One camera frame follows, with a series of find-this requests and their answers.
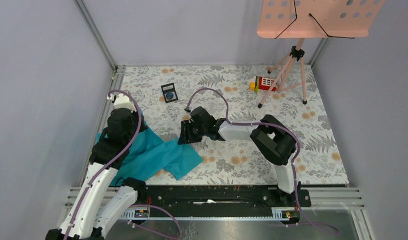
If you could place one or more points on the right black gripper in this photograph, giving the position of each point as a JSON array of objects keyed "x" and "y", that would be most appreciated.
[{"x": 185, "y": 137}]

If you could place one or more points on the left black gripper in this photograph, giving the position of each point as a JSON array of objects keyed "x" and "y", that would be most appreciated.
[{"x": 143, "y": 126}]

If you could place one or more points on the teal t-shirt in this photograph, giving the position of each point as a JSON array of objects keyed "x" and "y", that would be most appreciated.
[{"x": 149, "y": 154}]

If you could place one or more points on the blue round brooch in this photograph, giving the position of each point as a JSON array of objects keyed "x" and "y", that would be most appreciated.
[{"x": 169, "y": 96}]

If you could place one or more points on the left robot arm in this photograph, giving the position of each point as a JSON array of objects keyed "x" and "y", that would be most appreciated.
[{"x": 87, "y": 220}]

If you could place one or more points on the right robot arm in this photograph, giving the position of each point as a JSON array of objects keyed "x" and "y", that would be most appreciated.
[{"x": 276, "y": 143}]

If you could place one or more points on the black brooch display box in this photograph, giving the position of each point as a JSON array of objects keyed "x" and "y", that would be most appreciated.
[{"x": 170, "y": 87}]

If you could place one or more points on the floral table mat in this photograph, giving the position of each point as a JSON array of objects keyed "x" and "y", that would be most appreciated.
[{"x": 224, "y": 91}]

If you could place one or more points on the red toy block house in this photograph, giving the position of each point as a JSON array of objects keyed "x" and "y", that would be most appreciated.
[{"x": 260, "y": 83}]

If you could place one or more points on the pink music stand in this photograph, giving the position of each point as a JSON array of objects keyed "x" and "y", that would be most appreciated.
[{"x": 317, "y": 19}]

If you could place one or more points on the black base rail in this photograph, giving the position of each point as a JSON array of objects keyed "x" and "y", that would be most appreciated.
[{"x": 219, "y": 201}]

